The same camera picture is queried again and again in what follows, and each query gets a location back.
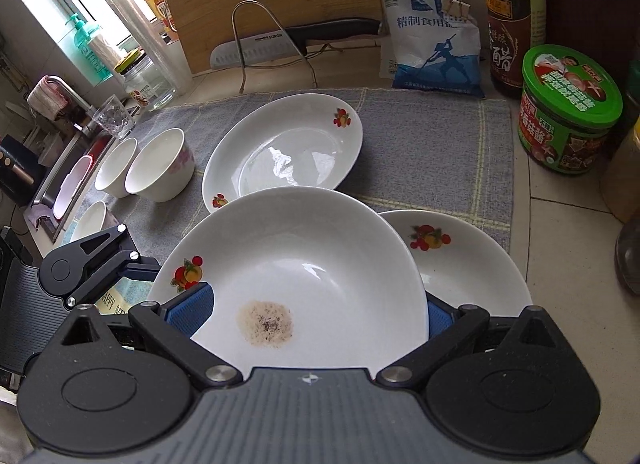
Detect white fruit-print plate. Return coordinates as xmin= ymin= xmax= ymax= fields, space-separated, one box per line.
xmin=202 ymin=93 xmax=363 ymax=213
xmin=382 ymin=209 xmax=532 ymax=317

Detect white floral bowl front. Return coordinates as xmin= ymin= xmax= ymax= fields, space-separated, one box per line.
xmin=70 ymin=202 xmax=118 ymax=242

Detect white floral bowl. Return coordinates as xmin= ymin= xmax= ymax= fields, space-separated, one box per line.
xmin=70 ymin=202 xmax=118 ymax=242
xmin=125 ymin=128 xmax=195 ymax=203

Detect white plate with food residue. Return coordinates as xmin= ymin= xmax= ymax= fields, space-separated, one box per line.
xmin=150 ymin=187 xmax=428 ymax=374

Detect metal kitchen faucet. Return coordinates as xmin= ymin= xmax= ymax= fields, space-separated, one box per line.
xmin=47 ymin=75 xmax=99 ymax=139

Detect red white colander basin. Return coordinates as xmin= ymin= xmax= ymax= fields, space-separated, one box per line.
xmin=52 ymin=135 xmax=112 ymax=223

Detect black air fryer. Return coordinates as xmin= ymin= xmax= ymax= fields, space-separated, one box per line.
xmin=0 ymin=147 xmax=43 ymax=207

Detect clear glass cup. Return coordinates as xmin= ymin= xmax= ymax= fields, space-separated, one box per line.
xmin=92 ymin=95 xmax=134 ymax=140

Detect grey checked dish mat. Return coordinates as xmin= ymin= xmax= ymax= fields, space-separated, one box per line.
xmin=74 ymin=88 xmax=513 ymax=261

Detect clear glass jar green lid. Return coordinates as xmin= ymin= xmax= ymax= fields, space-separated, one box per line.
xmin=114 ymin=48 xmax=176 ymax=110

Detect pink white dish cloth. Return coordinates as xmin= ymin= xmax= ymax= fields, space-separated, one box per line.
xmin=27 ymin=76 xmax=70 ymax=121

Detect clear bottle red cap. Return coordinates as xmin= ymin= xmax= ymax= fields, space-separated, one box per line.
xmin=614 ymin=218 xmax=640 ymax=296

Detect yellow lid spice jar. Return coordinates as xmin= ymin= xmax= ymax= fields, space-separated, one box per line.
xmin=600 ymin=120 xmax=640 ymax=223

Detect green dish soap bottle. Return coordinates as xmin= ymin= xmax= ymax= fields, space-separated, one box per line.
xmin=67 ymin=13 xmax=112 ymax=81

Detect green lidded sauce jar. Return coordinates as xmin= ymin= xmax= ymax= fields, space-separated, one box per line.
xmin=518 ymin=44 xmax=623 ymax=176

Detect blue white salt bag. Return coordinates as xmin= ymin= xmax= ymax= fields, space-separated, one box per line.
xmin=382 ymin=0 xmax=484 ymax=98

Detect metal binder clips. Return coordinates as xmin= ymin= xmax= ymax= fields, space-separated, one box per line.
xmin=442 ymin=0 xmax=471 ymax=20

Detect dark vinegar bottle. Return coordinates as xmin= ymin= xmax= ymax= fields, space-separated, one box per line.
xmin=485 ymin=0 xmax=546 ymax=98

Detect black-handled kitchen knife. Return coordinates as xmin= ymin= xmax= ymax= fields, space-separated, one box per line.
xmin=209 ymin=17 xmax=381 ymax=70

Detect metal wire board stand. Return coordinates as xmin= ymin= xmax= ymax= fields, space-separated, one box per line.
xmin=231 ymin=0 xmax=319 ymax=94

